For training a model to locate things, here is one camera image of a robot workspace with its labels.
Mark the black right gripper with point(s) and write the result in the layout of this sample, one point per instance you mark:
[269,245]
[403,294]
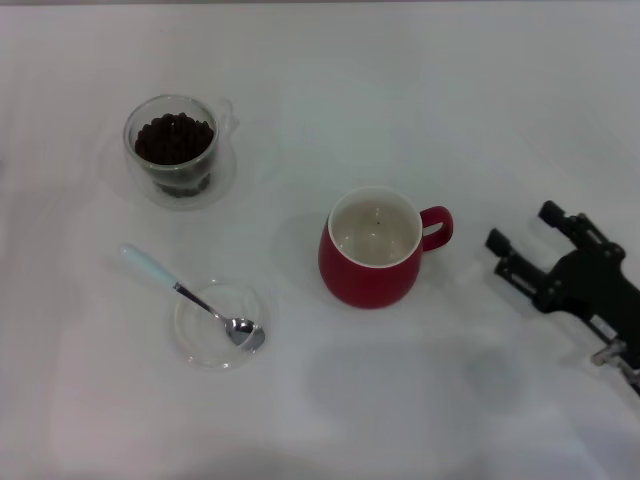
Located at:
[585,280]

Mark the red ceramic mug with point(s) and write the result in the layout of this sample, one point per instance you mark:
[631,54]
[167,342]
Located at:
[365,285]

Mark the small clear glass dish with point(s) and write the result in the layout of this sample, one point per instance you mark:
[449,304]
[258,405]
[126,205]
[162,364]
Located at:
[200,352]

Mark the dark roasted coffee beans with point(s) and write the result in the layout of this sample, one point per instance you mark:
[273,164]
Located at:
[165,145]

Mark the clear glass saucer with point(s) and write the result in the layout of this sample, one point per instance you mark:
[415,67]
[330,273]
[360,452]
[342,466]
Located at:
[226,184]

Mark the clear double-wall glass cup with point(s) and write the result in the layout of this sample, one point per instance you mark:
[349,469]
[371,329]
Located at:
[130,162]

